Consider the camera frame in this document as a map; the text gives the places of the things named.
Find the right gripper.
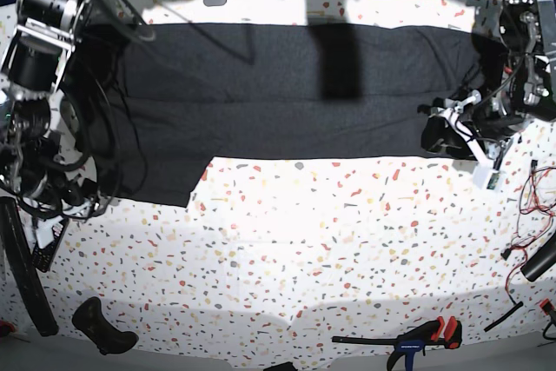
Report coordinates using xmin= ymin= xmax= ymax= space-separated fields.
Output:
xmin=17 ymin=166 xmax=104 ymax=249

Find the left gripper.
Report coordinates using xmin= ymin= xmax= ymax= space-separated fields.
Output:
xmin=418 ymin=89 xmax=521 ymax=191

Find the dark grey T-shirt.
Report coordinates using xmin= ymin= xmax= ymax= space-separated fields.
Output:
xmin=73 ymin=21 xmax=509 ymax=209

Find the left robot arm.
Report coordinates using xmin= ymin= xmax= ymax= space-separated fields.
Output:
xmin=420 ymin=0 xmax=555 ymax=190

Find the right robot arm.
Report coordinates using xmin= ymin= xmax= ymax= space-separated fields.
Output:
xmin=1 ymin=0 xmax=121 ymax=248

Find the long black tube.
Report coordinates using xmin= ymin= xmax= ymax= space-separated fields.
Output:
xmin=1 ymin=197 xmax=59 ymax=337

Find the black TV remote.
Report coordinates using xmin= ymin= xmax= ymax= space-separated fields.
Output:
xmin=31 ymin=219 xmax=69 ymax=273

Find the black game controller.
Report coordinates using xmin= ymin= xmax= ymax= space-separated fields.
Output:
xmin=71 ymin=296 xmax=139 ymax=355

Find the black cylinder right edge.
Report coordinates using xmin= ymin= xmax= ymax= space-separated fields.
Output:
xmin=521 ymin=241 xmax=555 ymax=282

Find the black blue bar clamp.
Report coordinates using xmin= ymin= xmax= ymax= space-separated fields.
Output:
xmin=331 ymin=316 xmax=463 ymax=371

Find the red and white wire bundle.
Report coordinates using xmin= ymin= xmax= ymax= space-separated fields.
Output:
xmin=501 ymin=160 xmax=556 ymax=307

